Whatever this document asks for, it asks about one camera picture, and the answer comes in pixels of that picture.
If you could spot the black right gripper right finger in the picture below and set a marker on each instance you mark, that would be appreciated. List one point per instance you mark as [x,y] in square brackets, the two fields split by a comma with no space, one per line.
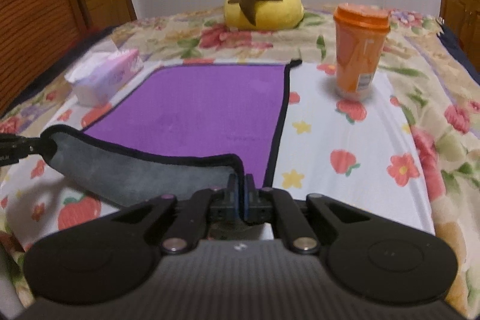
[285,216]

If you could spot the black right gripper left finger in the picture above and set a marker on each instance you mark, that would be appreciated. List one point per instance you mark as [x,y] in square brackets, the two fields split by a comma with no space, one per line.
[187,222]

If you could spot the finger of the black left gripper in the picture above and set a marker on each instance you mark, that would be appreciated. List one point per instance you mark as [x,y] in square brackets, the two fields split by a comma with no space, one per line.
[15,148]

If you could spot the purple and grey towel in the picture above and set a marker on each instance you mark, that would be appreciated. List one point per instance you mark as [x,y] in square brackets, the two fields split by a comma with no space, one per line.
[183,129]

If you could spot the pink tissue pack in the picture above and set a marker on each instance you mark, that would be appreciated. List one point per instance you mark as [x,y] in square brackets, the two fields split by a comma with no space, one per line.
[98,76]

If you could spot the white floral sheet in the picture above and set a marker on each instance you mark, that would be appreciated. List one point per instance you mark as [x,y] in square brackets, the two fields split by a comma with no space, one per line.
[358,153]

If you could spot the wooden louvered wardrobe door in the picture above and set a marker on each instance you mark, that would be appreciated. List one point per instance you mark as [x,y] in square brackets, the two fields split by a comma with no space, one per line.
[35,34]

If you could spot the orange lidded cup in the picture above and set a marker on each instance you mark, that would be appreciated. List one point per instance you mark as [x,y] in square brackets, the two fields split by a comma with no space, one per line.
[360,37]

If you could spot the beige floral blanket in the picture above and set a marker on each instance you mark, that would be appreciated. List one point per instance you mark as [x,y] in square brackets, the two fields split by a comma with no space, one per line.
[68,254]

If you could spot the wooden sideboard cabinet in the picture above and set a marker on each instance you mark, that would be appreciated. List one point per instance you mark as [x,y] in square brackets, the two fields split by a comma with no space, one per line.
[462,18]

